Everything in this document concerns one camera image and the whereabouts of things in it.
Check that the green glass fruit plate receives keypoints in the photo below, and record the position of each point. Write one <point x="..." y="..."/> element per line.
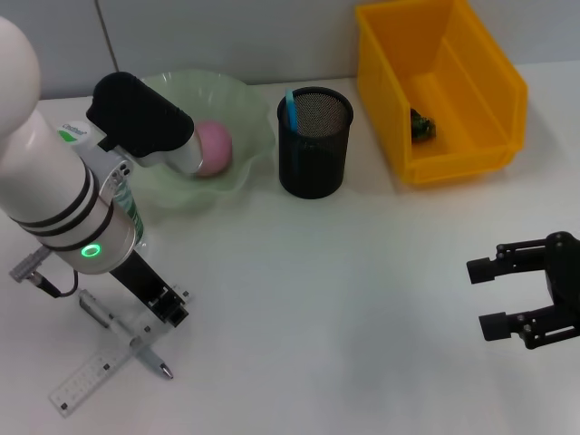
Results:
<point x="240" y="127"/>

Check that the pink toy peach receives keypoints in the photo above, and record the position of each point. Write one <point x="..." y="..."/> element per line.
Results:
<point x="217" y="145"/>

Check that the clear green-label water bottle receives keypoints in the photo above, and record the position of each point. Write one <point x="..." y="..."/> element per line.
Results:
<point x="74" y="131"/>

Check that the clear plastic ruler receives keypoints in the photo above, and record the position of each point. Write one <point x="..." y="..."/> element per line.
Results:
<point x="86" y="378"/>

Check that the black mesh pen holder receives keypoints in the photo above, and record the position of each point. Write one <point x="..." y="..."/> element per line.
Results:
<point x="317" y="163"/>

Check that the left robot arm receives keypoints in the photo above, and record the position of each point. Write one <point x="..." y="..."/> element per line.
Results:
<point x="41" y="181"/>

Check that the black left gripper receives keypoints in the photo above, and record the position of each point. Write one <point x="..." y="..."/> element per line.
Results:
<point x="136" y="276"/>

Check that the grey white ballpoint pen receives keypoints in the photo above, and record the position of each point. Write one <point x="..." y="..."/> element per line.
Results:
<point x="149" y="358"/>

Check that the yellow plastic bin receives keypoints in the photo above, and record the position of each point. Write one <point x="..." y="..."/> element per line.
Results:
<point x="471" y="136"/>

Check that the green plastic wrapper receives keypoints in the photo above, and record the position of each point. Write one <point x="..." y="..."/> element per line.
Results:
<point x="422" y="124"/>

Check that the blue and teal scissors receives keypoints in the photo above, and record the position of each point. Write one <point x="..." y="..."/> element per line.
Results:
<point x="291" y="111"/>

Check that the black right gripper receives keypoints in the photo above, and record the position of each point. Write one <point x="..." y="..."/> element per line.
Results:
<point x="566" y="272"/>

